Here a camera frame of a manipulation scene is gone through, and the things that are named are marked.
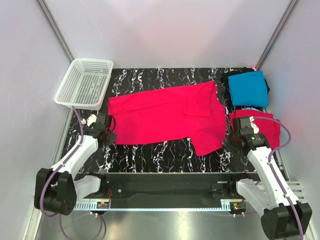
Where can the folded black t shirt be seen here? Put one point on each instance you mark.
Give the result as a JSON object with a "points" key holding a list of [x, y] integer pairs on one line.
{"points": [[225, 77]]}

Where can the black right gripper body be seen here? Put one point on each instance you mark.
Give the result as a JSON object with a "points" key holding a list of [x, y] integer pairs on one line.
{"points": [[231, 143]]}

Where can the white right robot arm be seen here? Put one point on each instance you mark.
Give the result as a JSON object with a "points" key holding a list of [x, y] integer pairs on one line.
{"points": [[282, 214]]}

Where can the red t shirt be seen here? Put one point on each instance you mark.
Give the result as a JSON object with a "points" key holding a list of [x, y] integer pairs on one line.
{"points": [[270, 129], [172, 113]]}

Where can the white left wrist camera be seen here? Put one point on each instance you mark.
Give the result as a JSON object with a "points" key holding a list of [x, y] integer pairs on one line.
{"points": [[91, 120]]}

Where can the white plastic basket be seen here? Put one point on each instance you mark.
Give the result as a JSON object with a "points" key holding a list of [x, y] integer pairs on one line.
{"points": [[85, 83]]}

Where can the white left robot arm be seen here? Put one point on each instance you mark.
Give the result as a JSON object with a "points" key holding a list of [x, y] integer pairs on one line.
{"points": [[56, 188]]}

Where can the folded blue t shirt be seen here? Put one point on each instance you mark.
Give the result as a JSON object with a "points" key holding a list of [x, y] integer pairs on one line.
{"points": [[247, 87]]}

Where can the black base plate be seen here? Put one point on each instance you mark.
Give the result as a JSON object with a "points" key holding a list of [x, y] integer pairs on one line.
{"points": [[194, 191]]}

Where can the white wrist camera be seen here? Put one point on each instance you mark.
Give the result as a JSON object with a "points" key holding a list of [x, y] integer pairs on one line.
{"points": [[91, 120], [253, 125]]}

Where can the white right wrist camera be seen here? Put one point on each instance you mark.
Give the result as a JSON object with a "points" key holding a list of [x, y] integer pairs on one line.
{"points": [[253, 125]]}

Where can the folded red t shirt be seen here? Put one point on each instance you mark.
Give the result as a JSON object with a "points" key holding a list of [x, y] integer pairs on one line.
{"points": [[270, 129]]}

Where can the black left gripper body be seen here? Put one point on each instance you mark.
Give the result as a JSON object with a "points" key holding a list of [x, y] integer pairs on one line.
{"points": [[109, 136]]}

